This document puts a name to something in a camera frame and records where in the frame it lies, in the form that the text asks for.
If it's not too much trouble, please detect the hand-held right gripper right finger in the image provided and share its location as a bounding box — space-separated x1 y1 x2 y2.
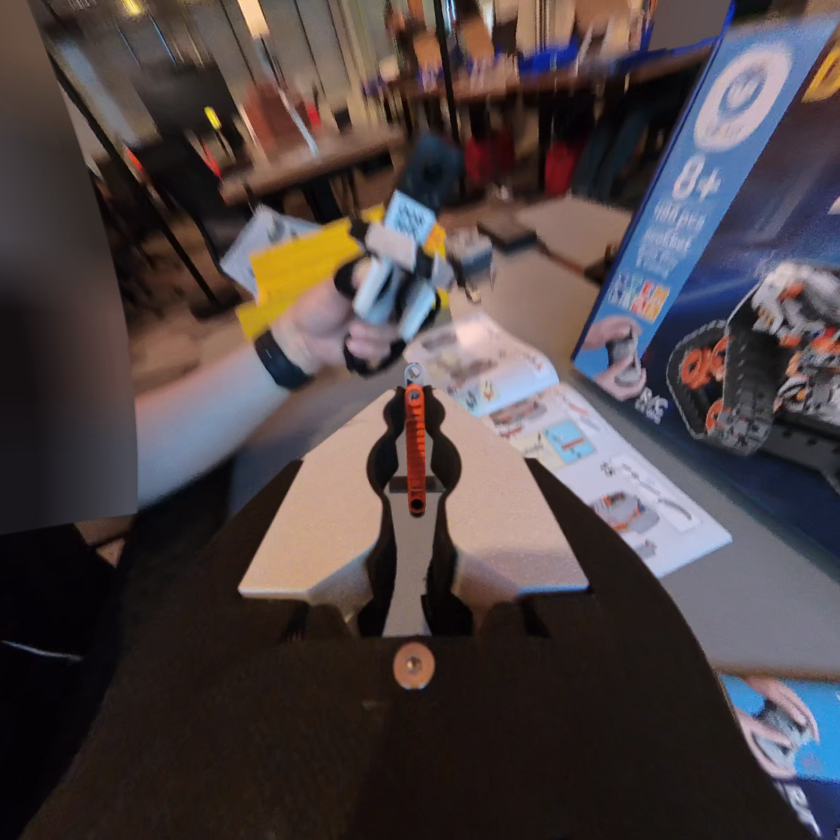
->
425 386 589 637

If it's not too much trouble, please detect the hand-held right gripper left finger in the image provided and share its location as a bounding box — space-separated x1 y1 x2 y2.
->
238 386 403 637

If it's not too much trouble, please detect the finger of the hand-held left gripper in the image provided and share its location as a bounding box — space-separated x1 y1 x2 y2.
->
443 231 494 280

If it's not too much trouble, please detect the orange toy beam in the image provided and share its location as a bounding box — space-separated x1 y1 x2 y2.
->
405 384 429 517

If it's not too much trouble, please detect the grey desk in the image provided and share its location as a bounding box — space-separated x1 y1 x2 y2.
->
226 197 840 697

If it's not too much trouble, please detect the person's left hand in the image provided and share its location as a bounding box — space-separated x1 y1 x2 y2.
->
272 262 408 379

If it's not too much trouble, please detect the open instruction booklet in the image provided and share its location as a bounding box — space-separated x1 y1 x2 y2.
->
403 311 734 578

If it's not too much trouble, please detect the brown background table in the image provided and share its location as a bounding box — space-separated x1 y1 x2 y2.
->
220 128 411 207

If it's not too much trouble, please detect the black wristband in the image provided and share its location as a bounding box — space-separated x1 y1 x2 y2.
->
252 330 315 391

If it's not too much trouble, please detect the yellow plastic bin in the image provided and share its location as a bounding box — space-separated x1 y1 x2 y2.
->
236 206 388 342

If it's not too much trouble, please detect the white printed label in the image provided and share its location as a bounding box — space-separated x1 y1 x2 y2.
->
220 206 316 296

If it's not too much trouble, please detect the blue toy box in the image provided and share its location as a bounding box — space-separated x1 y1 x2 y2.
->
570 13 840 559

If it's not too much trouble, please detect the black metal table leg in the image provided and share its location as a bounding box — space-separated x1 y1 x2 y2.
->
49 52 223 309

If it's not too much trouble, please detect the thin white cable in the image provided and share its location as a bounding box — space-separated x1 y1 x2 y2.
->
0 640 85 660

